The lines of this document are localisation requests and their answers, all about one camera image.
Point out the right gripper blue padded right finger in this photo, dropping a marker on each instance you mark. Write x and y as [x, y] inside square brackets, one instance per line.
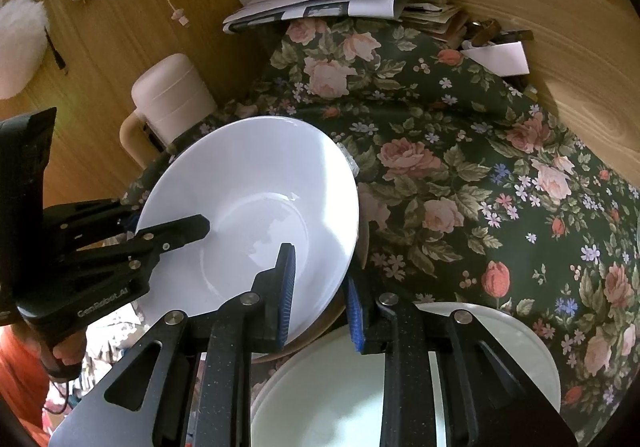
[368, 327]

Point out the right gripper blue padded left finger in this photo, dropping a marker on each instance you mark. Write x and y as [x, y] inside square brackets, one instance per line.
[270, 321]

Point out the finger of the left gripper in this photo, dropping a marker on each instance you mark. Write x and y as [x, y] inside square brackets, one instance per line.
[150, 243]

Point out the mint green plate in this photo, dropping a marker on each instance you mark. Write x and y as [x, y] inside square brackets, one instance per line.
[326, 395]

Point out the pink bowl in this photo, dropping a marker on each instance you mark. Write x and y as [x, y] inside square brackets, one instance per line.
[334, 309]

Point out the white plate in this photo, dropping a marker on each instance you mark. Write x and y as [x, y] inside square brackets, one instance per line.
[518, 340]

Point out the white bowl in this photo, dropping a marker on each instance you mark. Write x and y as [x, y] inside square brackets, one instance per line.
[261, 182]

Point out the person left hand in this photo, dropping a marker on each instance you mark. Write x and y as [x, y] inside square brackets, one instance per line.
[71, 350]

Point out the floral dark tablecloth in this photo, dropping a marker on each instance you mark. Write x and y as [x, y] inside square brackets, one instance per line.
[472, 193]

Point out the small white box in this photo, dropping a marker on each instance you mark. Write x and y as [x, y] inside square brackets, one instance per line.
[503, 60]

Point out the pink jug with handle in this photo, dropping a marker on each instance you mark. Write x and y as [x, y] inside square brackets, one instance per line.
[169, 98]

